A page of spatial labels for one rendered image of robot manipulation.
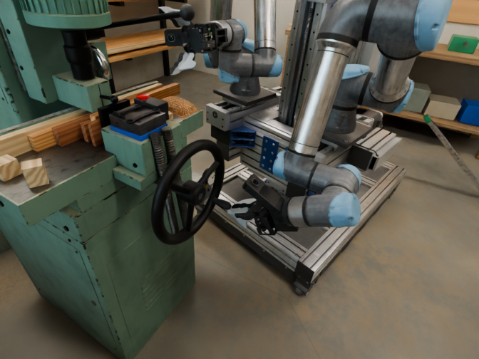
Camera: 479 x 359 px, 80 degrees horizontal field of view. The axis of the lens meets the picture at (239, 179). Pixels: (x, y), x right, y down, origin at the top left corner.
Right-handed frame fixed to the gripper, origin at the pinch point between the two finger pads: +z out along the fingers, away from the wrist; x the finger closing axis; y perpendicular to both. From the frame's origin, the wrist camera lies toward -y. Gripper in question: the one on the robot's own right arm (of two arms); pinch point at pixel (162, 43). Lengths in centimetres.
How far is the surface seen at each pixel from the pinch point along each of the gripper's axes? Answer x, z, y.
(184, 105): 19.2, -11.2, -6.2
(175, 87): 16.5, -21.7, -18.2
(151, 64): 47, -241, -257
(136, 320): 91, 25, -15
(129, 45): 15, -165, -203
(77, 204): 30.5, 31.9, -5.2
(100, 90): 9.5, 12.1, -12.9
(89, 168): 23.2, 26.9, -3.8
